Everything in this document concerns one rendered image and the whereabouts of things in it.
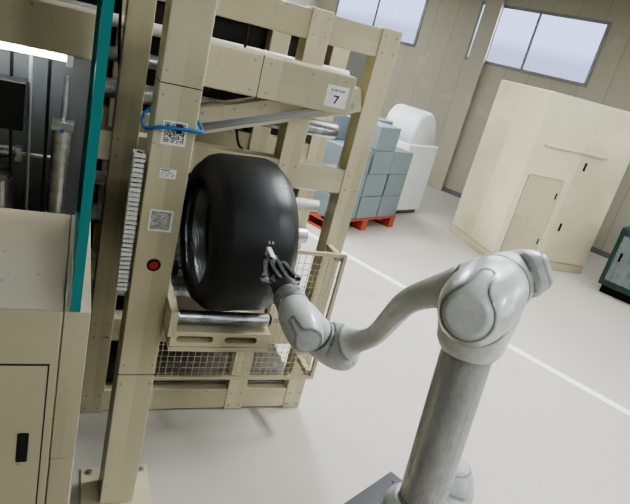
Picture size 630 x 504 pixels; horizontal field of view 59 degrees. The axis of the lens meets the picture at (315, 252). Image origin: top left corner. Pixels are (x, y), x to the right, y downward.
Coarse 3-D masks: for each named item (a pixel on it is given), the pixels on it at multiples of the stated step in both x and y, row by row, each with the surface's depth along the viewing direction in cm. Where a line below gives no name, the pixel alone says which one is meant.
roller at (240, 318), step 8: (184, 312) 193; (192, 312) 194; (200, 312) 195; (208, 312) 196; (216, 312) 198; (224, 312) 199; (232, 312) 201; (240, 312) 202; (184, 320) 193; (192, 320) 194; (200, 320) 195; (208, 320) 196; (216, 320) 197; (224, 320) 198; (232, 320) 199; (240, 320) 200; (248, 320) 201; (256, 320) 203; (264, 320) 204
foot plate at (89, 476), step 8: (144, 464) 246; (88, 472) 233; (96, 472) 236; (144, 472) 242; (88, 480) 231; (96, 480) 232; (144, 480) 238; (80, 488) 227; (88, 488) 227; (96, 488) 228; (136, 488) 233; (144, 488) 234; (80, 496) 223; (88, 496) 224; (96, 496) 225; (136, 496) 229; (144, 496) 230
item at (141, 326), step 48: (192, 0) 160; (192, 48) 165; (192, 96) 171; (192, 144) 177; (144, 192) 178; (144, 240) 184; (144, 288) 191; (144, 336) 198; (144, 384) 206; (144, 432) 216
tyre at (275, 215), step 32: (224, 160) 187; (256, 160) 194; (192, 192) 209; (224, 192) 178; (256, 192) 181; (288, 192) 187; (192, 224) 222; (224, 224) 176; (256, 224) 178; (288, 224) 183; (192, 256) 221; (224, 256) 177; (256, 256) 179; (288, 256) 185; (192, 288) 198; (224, 288) 181; (256, 288) 186
